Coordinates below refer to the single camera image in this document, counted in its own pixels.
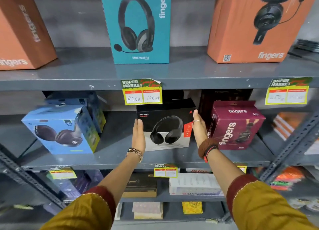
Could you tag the person's right hand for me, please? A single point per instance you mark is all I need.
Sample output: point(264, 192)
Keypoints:
point(199, 132)

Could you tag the person's left hand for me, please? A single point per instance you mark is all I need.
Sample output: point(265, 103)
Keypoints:
point(138, 137)

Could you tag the person's left fingers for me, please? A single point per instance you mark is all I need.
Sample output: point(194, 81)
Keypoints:
point(138, 127)

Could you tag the person's right fingers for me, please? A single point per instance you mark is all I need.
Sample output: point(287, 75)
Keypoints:
point(197, 117)

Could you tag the black and white headphone box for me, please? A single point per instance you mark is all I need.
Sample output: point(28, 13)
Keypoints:
point(167, 130)

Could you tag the person's right forearm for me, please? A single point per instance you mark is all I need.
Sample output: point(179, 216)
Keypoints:
point(223, 171)

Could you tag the person's left forearm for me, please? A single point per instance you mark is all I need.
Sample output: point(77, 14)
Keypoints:
point(122, 175)

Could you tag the gold wrist watch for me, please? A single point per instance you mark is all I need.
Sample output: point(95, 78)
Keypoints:
point(135, 152)

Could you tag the yellow green price label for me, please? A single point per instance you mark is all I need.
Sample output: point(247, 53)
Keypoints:
point(287, 95)
point(142, 96)

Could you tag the dark maroon box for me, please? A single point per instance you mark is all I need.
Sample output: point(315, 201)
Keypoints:
point(224, 95)

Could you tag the black and red wristband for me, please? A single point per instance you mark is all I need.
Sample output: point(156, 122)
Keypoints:
point(210, 151)

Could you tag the maroon headphone box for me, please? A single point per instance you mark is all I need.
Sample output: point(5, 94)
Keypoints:
point(234, 127)

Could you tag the dark blue headphone box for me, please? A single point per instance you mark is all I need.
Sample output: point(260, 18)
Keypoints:
point(96, 110)

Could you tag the small yellow price label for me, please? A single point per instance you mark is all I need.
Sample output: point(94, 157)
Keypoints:
point(165, 172)
point(62, 174)
point(242, 168)

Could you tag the dark brown box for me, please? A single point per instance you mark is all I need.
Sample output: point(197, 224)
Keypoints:
point(140, 185)

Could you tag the flat white box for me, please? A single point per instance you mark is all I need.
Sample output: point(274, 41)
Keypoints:
point(194, 185)

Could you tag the teal headset box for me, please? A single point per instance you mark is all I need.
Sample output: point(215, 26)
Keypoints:
point(139, 55)

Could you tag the grey metal shelf rack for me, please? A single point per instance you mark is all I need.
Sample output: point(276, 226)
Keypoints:
point(82, 70)

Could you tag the light blue headphone box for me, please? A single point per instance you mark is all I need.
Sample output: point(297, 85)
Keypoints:
point(57, 132)

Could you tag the pink beige box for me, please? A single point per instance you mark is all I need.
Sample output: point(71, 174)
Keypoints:
point(147, 210)

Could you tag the purple packets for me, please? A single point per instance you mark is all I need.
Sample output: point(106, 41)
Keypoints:
point(77, 183)

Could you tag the orange and white boxes stack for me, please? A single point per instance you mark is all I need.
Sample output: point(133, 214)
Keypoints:
point(286, 124)

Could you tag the yellow patterned packet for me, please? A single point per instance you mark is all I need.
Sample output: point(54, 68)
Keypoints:
point(192, 208)

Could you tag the orange headset box with microphone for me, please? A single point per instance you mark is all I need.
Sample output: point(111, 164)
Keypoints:
point(234, 33)

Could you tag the orange and green packets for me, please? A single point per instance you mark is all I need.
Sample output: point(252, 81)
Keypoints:
point(286, 178)

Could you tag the yellow tunic with maroon cuffs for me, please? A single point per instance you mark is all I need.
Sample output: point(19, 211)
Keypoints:
point(264, 207)

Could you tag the black flat items stack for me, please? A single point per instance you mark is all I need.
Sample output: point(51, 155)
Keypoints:
point(307, 45)

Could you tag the white packets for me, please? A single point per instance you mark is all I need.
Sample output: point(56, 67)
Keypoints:
point(302, 204)

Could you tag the orange-brown headset box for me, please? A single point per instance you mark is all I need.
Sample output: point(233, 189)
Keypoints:
point(22, 35)

